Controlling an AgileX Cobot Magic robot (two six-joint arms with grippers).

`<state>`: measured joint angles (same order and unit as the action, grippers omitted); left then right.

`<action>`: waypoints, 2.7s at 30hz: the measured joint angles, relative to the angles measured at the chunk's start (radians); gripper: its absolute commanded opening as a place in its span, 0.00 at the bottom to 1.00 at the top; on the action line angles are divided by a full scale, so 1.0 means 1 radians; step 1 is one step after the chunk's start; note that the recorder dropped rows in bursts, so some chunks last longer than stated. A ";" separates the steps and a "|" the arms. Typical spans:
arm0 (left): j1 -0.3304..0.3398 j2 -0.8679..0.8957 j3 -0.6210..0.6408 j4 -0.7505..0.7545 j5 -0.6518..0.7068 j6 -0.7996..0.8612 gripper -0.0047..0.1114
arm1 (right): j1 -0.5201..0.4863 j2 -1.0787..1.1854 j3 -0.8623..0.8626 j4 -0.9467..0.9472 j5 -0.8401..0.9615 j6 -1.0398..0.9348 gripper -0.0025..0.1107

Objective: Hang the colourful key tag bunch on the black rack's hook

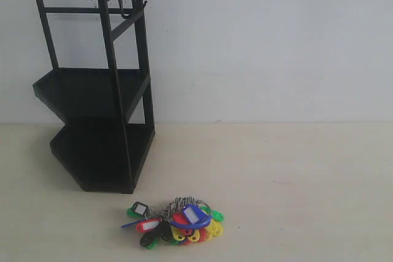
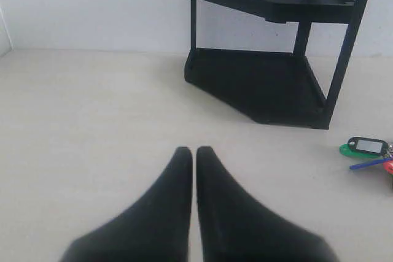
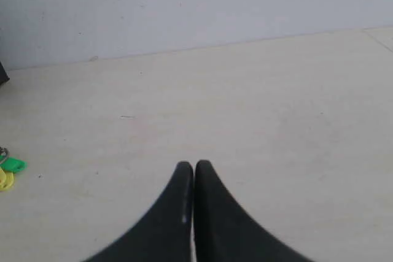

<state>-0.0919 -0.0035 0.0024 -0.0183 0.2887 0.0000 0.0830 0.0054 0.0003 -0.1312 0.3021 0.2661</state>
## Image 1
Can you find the colourful key tag bunch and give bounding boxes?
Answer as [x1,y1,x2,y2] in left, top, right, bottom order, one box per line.
[120,196,225,250]

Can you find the black metal shelf rack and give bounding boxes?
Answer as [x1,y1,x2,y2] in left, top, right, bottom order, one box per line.
[33,0,155,194]

